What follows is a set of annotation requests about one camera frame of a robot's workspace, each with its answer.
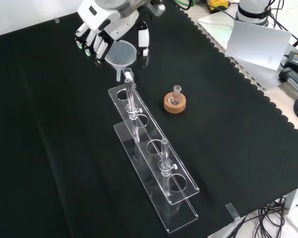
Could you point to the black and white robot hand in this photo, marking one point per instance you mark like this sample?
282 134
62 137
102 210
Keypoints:
101 19

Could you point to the translucent plastic funnel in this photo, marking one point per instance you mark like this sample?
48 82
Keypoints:
121 55

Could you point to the clear glass weighing funnel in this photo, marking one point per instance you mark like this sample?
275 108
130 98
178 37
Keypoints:
127 73

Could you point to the clear acrylic funnel stand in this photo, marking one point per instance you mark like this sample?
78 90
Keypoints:
154 171

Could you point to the small round-bottom glass flask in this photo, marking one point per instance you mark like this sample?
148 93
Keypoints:
175 99

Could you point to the yellow stop button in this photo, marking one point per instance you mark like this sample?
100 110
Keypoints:
218 3

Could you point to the black bench cloth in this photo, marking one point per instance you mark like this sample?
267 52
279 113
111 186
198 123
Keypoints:
64 148

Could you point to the pale board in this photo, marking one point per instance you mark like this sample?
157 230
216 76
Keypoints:
258 44

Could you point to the grey tape strip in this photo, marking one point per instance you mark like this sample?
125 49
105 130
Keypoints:
233 211

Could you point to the grey metal base plate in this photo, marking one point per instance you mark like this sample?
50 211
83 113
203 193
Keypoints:
213 24

